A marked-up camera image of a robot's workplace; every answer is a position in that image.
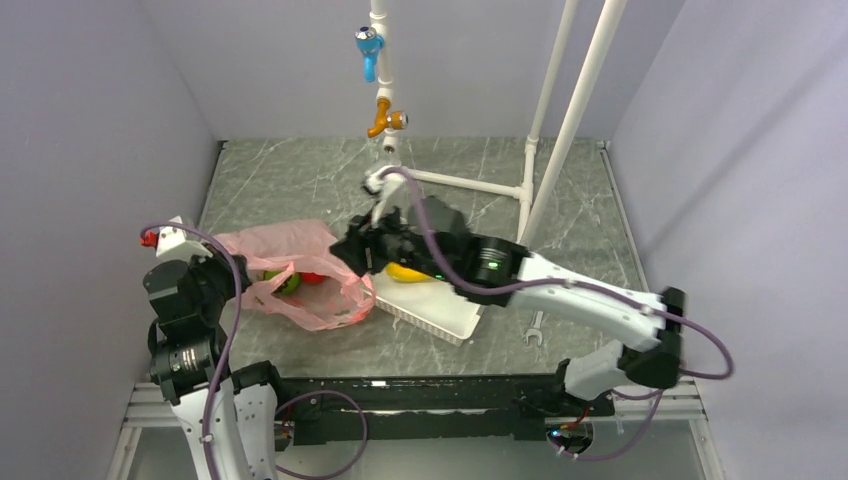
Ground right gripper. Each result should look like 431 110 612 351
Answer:
328 197 452 283

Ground yellow fake bananas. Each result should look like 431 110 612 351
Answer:
385 263 434 284

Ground red fake tomato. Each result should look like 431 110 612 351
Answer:
299 272 328 286

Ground pink plastic bag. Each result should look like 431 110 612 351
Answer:
216 219 375 332

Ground green fake watermelon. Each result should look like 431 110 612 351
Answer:
263 271 301 297

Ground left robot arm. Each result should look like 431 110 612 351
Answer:
143 254 288 479

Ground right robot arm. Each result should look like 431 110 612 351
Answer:
329 196 682 415

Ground white plastic basket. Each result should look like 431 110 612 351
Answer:
372 273 483 346

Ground orange faucet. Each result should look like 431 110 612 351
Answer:
366 97 408 138

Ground silver wrench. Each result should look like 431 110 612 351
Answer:
523 311 545 348

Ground blue faucet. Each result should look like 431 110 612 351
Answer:
355 26 384 83

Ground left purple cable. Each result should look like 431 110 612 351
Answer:
140 223 245 480

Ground purple cable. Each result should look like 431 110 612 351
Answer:
377 165 735 463
140 223 245 480

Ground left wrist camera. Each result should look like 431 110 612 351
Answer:
140 226 212 263

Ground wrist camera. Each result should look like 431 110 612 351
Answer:
140 226 212 263
363 165 410 227

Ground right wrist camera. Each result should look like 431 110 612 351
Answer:
363 165 410 227

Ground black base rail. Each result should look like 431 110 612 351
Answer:
270 374 615 446

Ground white pipe frame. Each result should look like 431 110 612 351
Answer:
366 0 627 246

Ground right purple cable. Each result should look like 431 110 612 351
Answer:
377 165 735 463

